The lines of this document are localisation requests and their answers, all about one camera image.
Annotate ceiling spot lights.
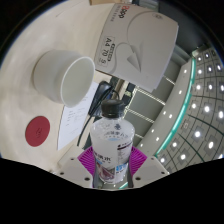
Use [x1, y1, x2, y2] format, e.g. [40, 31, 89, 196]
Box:
[154, 46, 224, 168]

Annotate flat round red coaster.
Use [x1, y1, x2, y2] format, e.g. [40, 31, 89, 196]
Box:
[25, 115, 52, 148]

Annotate white printer paper carton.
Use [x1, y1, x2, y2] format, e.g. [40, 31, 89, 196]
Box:
[93, 3, 180, 94]

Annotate white printed paper sheet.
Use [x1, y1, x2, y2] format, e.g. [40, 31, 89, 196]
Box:
[57, 81, 100, 152]

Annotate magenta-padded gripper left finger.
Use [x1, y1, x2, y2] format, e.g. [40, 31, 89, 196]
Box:
[53, 146, 97, 189]

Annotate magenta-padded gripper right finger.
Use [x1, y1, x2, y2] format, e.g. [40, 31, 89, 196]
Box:
[126, 145, 171, 188]

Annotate white cup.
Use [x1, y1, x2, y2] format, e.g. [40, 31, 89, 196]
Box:
[32, 49, 96, 107]

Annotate clear black-capped water bottle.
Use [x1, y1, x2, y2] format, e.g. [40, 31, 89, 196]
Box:
[89, 98, 136, 184]

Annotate black desk phone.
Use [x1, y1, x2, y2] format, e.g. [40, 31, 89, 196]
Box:
[88, 80, 128, 118]

